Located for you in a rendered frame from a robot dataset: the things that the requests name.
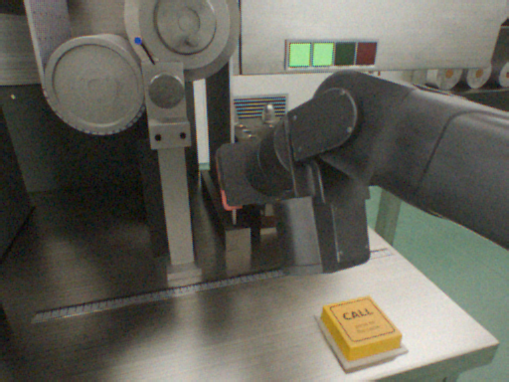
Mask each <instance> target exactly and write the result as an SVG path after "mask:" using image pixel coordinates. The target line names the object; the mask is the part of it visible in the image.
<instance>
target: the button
mask: <svg viewBox="0 0 509 382"><path fill-rule="evenodd" d="M321 320H322V321H323V322H324V324H325V326H326V327H327V328H328V331H329V332H330V334H332V337H333V338H334V340H335V342H336V344H337V345H338V346H339V348H340V350H341V351H342V354H343V355H344V356H345V358H346V360H347V361H355V360H358V359H361V358H367V357H370V356H373V355H375V354H381V353H384V352H387V351H390V350H395V349H398V348H399V347H401V343H402V337H403V335H402V333H401V332H400V330H399V329H398V328H397V327H396V326H395V324H394V323H392V320H391V319H389V318H388V317H387V315H386V314H385V313H384V312H383V311H382V309H381V308H380V307H379V306H378V304H377V303H376V302H375V301H374V300H373V299H372V298H371V296H370V295H365V296H361V297H358V298H354V299H347V300H343V301H340V302H336V303H329V304H326V305H324V306H323V307H322V312H321Z"/></svg>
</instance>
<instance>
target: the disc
mask: <svg viewBox="0 0 509 382"><path fill-rule="evenodd" d="M139 2H140V0H126V1H125V6H124V20H125V29H126V32H127V34H128V39H129V41H130V43H131V46H132V47H133V49H134V51H135V53H136V54H137V56H138V57H139V58H140V59H141V60H142V61H143V62H148V61H150V60H149V59H148V56H147V54H146V53H145V52H144V50H143V48H142V47H141V45H136V44H135V43H134V38H135V37H137V36H138V37H141V38H142V34H141V32H140V30H139V20H138V11H139ZM226 4H227V6H228V8H229V16H230V31H229V38H228V41H227V43H226V45H225V48H224V49H223V51H222V52H221V54H220V55H219V56H218V58H216V59H215V60H214V61H213V62H211V63H210V64H209V65H206V66H204V67H203V68H200V69H193V70H183V74H184V82H195V81H198V80H201V79H206V78H207V77H209V76H210V75H213V74H214V73H216V72H217V71H219V70H220V69H221V68H222V67H223V66H224V65H225V64H226V63H227V62H228V60H229V59H230V58H231V57H232V54H233V53H234V51H235V50H236V46H237V43H238V40H239V34H240V28H241V18H240V8H239V5H238V2H237V0H226ZM141 40H142V42H141V43H143V44H144V46H145V48H146V49H147V50H148V53H149V54H150V56H151V58H152V60H153V61H160V60H158V59H157V58H156V57H155V56H154V55H153V54H152V53H151V51H150V50H149V49H148V47H147V46H146V44H145V42H144V40H143V38H142V39H141Z"/></svg>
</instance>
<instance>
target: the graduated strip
mask: <svg viewBox="0 0 509 382"><path fill-rule="evenodd" d="M392 255H393V253H392V252H391V251H390V250H389V249H388V248H383V249H379V250H371V257H370V259H369V260H373V259H377V258H381V257H389V256H392ZM282 276H285V275H284V274H283V273H282V267H281V268H276V269H267V270H263V271H259V272H255V273H246V274H241V275H238V276H229V277H225V278H220V279H216V280H208V281H203V282H199V283H191V284H186V285H182V286H170V287H167V288H158V289H154V290H150V291H141V292H137V293H133V294H124V295H120V296H116V297H107V298H103V299H99V300H90V301H86V302H83V303H74V304H70V305H66V306H57V307H53V308H49V309H40V310H36V311H35V313H34V317H33V319H32V321H31V323H36V322H40V321H44V320H52V319H56V318H60V317H68V316H72V315H76V314H84V313H88V312H92V311H100V310H104V309H108V308H117V307H120V306H124V305H133V304H137V303H140V302H148V301H152V300H156V299H164V298H168V297H172V296H181V295H185V294H188V293H193V292H194V293H197V292H201V291H205V290H210V289H217V288H222V287H233V286H238V285H241V284H245V283H254V282H258V281H262V280H271V279H274V278H278V277H282Z"/></svg>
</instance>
